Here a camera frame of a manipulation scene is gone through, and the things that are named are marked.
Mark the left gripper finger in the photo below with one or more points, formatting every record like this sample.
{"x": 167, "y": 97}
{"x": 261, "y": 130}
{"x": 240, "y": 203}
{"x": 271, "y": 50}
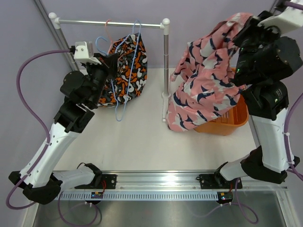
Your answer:
{"x": 106, "y": 60}
{"x": 111, "y": 61}

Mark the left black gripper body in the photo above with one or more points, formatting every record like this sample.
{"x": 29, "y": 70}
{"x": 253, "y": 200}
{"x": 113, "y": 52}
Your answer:
{"x": 97, "y": 74}

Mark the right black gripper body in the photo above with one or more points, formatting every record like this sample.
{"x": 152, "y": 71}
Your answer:
{"x": 255, "y": 37}

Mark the pink shark print shorts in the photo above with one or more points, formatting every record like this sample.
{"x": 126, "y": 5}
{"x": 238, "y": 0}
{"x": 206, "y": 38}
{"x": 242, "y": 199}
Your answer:
{"x": 207, "y": 91}

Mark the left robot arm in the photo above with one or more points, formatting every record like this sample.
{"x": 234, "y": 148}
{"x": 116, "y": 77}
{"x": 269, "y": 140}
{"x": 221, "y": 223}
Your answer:
{"x": 38, "y": 180}

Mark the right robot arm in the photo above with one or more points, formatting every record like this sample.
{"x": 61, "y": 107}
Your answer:
{"x": 266, "y": 57}

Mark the orange black camouflage shorts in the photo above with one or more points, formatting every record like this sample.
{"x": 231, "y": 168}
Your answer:
{"x": 127, "y": 71}

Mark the orange plastic basket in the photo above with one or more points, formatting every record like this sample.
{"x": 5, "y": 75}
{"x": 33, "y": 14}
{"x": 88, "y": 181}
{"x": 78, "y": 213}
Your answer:
{"x": 227, "y": 123}

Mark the pink wire hanger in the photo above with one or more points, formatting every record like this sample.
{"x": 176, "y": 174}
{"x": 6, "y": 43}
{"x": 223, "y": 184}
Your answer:
{"x": 108, "y": 35}

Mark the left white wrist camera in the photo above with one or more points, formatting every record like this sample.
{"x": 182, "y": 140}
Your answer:
{"x": 84, "y": 53}

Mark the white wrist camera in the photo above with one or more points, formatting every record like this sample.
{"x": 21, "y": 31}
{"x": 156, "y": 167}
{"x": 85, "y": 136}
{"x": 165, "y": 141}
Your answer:
{"x": 84, "y": 53}
{"x": 290, "y": 17}

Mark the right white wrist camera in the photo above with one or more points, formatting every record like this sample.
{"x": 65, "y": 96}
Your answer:
{"x": 290, "y": 17}

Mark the aluminium mounting rail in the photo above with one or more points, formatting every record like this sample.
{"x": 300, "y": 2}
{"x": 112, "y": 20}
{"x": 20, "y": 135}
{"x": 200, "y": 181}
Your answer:
{"x": 161, "y": 180}

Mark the white slotted cable duct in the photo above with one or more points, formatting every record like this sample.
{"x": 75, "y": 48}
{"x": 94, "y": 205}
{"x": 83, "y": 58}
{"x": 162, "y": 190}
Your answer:
{"x": 139, "y": 196}

